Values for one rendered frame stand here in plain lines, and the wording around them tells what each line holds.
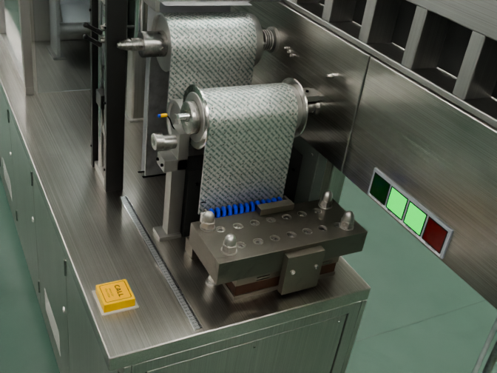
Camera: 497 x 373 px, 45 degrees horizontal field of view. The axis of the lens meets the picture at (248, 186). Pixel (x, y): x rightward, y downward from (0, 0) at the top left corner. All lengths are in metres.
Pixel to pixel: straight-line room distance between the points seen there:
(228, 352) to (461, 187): 0.63
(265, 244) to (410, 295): 1.75
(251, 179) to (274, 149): 0.09
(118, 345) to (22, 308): 1.45
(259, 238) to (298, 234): 0.10
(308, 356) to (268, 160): 0.51
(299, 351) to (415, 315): 1.44
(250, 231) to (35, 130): 0.93
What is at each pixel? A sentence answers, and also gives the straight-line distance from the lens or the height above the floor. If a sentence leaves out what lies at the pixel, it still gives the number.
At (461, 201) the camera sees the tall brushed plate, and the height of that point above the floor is 1.28.
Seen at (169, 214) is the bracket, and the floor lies 0.98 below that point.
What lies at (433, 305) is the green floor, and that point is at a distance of 3.05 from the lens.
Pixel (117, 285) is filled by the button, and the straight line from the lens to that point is 1.40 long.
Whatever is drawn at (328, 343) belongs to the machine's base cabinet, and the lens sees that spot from 1.61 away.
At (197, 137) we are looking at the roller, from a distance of 1.39.
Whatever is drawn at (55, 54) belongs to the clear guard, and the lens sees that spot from 2.30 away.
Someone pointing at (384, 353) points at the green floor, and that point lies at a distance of 2.72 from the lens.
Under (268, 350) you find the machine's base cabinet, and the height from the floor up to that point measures 0.78.
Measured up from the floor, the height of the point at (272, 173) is 1.11.
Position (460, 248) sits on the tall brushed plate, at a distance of 1.24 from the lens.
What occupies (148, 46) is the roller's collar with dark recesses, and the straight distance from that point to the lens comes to 1.54.
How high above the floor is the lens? 1.85
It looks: 31 degrees down
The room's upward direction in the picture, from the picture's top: 9 degrees clockwise
